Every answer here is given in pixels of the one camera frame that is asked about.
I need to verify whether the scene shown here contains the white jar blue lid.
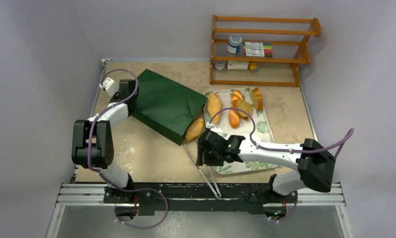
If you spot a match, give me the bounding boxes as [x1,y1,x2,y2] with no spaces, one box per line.
[227,35,242,54]

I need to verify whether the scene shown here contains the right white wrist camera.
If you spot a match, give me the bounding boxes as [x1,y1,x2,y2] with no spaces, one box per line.
[211,127,228,139]

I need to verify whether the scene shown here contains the leaf pattern serving tray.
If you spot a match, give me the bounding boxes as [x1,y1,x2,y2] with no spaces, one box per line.
[204,89,277,175]

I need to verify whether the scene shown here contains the orange wooden shelf rack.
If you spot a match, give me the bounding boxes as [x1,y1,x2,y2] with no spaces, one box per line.
[209,15,322,87]

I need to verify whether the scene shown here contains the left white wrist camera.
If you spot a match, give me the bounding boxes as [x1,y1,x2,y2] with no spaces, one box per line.
[99,77,119,97]

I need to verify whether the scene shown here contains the small yellow object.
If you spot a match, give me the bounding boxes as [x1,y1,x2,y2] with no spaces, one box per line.
[248,62,259,72]

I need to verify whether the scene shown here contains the metal tongs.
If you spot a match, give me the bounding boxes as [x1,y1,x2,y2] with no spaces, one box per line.
[182,143,222,199]

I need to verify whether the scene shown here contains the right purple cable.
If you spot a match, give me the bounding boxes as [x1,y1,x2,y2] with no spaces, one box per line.
[208,108,355,224]

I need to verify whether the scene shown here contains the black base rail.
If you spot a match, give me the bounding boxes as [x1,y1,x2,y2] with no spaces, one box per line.
[104,182,297,218]

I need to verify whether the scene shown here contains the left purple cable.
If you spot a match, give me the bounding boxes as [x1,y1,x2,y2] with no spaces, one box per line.
[87,69,169,230]

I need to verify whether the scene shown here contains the green paper bag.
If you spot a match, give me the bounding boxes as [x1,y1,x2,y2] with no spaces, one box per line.
[132,69,207,145]

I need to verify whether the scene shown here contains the fake baguette bread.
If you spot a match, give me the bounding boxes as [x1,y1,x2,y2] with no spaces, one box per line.
[228,90,243,129]

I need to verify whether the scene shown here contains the small grey jar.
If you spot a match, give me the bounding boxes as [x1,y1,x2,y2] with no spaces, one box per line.
[214,60,226,71]

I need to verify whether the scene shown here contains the orange fake bread slice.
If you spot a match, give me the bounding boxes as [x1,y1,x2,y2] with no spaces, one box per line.
[250,88,263,111]

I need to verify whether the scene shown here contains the white small box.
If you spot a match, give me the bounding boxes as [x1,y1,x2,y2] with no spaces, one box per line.
[227,60,249,70]

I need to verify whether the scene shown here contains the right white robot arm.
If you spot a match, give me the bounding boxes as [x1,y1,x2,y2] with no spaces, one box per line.
[196,129,336,202]

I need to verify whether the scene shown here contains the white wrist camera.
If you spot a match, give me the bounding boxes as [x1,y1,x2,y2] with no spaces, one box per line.
[99,77,119,97]
[211,127,228,139]

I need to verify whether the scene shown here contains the yellow fake bread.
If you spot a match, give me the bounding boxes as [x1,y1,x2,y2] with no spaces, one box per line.
[207,93,222,123]

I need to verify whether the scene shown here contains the coloured marker set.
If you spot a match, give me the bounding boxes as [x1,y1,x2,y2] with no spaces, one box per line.
[243,42,273,58]

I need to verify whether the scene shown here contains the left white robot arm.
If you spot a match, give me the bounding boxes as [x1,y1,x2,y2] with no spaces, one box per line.
[71,77,139,203]

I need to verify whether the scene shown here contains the small oval bread roll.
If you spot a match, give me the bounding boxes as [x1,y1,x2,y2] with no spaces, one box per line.
[185,118,205,142]

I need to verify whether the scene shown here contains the purple cable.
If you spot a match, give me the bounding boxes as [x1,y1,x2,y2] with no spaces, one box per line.
[208,108,355,224]
[87,69,169,230]

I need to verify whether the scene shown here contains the brown speckled bread slice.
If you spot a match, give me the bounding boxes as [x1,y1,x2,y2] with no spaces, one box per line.
[236,99,253,120]

